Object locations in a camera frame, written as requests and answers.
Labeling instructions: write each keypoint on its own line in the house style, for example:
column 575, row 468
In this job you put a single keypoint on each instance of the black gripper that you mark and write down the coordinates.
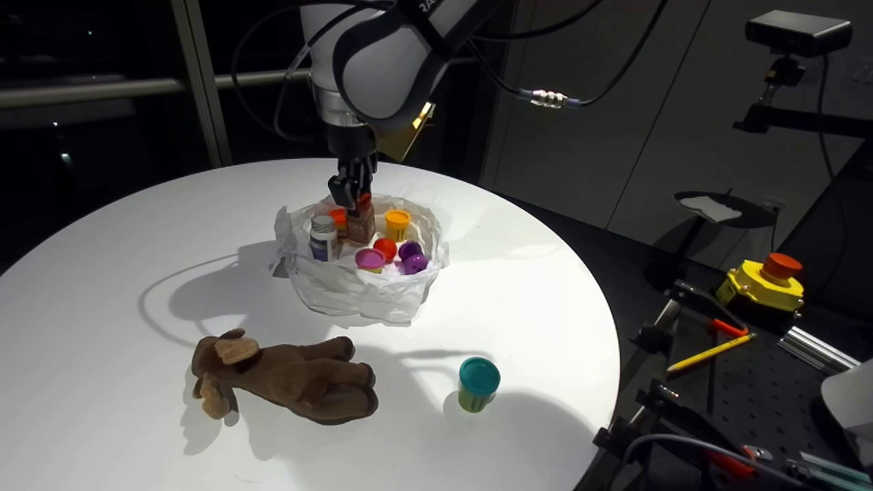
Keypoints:
column 357, row 166

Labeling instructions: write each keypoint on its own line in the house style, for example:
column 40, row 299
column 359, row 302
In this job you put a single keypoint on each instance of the red-lid spice jar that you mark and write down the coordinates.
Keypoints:
column 362, row 223

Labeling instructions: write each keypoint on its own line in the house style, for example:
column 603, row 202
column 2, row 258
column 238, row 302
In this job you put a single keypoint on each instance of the white-lid small bottle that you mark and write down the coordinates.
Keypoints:
column 324, row 239

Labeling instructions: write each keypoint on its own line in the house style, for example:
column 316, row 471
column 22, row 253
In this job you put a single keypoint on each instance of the yellow-lid dough tub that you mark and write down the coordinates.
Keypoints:
column 396, row 224

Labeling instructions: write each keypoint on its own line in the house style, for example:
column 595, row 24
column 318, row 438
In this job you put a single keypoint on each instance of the pink-lid dough tub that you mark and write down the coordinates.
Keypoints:
column 370, row 260

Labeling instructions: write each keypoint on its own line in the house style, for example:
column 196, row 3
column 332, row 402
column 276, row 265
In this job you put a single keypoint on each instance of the purple dough tub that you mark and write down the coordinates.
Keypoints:
column 410, row 258

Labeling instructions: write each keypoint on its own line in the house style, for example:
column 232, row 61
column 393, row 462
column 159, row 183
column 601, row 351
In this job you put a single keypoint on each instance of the brown plush dog toy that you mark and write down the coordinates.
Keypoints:
column 318, row 382

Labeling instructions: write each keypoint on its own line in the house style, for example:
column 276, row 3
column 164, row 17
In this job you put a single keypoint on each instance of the teal-lid dough tub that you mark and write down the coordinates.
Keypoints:
column 479, row 382

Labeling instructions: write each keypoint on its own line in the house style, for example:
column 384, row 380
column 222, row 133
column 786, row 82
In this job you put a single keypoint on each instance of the orange-lid dough tub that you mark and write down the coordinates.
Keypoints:
column 340, row 224

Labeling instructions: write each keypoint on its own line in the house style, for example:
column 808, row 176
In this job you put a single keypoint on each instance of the red-lid small tub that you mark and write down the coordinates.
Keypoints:
column 385, row 247

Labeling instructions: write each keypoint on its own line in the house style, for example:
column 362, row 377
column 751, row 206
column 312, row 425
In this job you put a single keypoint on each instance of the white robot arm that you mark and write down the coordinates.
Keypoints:
column 377, row 61

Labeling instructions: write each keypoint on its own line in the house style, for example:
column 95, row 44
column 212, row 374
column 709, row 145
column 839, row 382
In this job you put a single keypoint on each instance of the white plastic bag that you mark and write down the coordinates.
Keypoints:
column 342, row 288

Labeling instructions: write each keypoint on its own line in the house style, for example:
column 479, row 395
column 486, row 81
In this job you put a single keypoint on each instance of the metal window railing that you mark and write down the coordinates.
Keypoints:
column 201, row 82

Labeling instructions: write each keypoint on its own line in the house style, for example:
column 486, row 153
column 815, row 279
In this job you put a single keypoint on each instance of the yellow pencil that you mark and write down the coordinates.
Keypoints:
column 710, row 354

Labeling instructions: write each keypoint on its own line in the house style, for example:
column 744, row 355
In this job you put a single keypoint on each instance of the yellow emergency stop button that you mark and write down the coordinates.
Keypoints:
column 771, row 282

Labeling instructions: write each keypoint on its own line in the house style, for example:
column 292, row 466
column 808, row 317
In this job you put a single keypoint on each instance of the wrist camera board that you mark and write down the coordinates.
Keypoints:
column 399, row 138

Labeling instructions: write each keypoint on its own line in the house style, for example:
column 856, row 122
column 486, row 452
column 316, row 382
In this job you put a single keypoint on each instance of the black camera on stand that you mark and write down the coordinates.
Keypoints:
column 797, row 36

